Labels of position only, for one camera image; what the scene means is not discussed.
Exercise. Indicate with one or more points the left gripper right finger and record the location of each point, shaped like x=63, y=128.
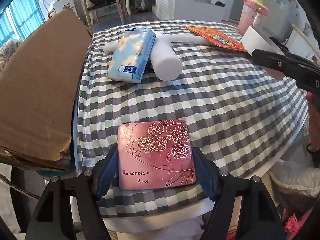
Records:
x=258, y=218

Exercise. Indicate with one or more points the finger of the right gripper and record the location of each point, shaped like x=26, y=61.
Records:
x=303, y=71

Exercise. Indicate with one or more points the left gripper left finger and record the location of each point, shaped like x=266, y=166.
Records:
x=52, y=218

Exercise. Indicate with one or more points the orange red packet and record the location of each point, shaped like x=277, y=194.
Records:
x=216, y=37

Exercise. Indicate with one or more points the pink rose tin box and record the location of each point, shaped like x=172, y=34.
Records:
x=155, y=155

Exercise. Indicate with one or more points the thick white foam cylinder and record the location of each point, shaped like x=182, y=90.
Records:
x=165, y=63

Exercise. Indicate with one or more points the blue floral tissue pack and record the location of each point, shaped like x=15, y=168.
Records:
x=131, y=55

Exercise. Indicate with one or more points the thin white foam tube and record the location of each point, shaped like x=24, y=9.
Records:
x=173, y=38

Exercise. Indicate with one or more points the pink water bottle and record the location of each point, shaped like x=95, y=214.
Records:
x=253, y=13

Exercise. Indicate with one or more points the brown cardboard box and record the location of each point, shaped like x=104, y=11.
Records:
x=39, y=84

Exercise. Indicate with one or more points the wooden chair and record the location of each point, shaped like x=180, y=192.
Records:
x=105, y=2

